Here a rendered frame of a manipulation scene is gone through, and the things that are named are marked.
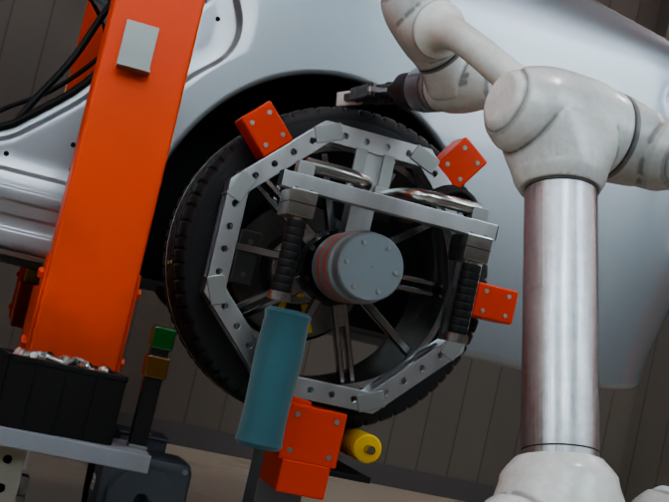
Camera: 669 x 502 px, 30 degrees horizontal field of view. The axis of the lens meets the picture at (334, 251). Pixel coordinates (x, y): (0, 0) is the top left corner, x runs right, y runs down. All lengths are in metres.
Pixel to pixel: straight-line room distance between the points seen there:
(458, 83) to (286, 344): 0.57
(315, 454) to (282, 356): 0.25
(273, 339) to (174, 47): 0.56
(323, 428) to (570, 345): 0.91
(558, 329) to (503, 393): 5.89
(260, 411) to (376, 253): 0.36
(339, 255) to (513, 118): 0.68
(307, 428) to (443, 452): 4.99
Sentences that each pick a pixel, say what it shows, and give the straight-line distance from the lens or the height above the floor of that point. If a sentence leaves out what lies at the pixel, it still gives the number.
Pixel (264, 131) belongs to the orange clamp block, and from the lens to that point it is 2.43.
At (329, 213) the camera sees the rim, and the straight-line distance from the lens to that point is 2.55.
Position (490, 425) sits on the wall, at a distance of 7.51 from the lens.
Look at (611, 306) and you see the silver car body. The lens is 3.16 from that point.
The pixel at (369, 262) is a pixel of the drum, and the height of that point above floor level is 0.86.
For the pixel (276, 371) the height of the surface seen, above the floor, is 0.62.
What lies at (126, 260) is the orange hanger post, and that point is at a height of 0.76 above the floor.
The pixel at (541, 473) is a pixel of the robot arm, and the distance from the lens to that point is 1.57.
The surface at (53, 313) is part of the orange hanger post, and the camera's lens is 2.28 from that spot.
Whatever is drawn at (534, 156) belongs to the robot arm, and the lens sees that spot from 1.72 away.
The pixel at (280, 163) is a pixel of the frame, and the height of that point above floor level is 1.01.
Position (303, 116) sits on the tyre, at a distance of 2.53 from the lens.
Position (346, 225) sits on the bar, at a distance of 2.46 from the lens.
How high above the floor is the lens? 0.68
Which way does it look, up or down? 4 degrees up
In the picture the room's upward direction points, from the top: 13 degrees clockwise
